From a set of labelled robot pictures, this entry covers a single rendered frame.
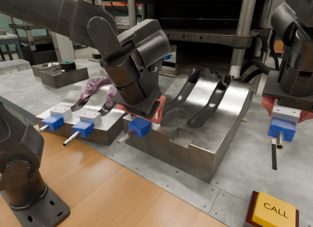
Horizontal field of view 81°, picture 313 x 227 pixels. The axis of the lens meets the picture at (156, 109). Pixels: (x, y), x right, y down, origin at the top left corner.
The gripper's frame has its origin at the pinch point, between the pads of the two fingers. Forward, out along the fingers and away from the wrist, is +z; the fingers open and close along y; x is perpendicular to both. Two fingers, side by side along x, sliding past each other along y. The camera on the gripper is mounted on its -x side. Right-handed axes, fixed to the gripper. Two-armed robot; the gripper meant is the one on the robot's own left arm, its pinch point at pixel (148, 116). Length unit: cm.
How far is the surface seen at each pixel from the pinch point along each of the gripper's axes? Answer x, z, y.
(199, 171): 6.0, 6.3, -15.9
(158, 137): 3.6, 2.1, -4.5
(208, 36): -74, 29, 15
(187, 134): -0.7, 3.8, -10.1
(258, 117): -27.5, 28.2, -23.0
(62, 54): -133, 142, 376
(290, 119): -11.4, 1.8, -29.7
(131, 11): -77, 16, 70
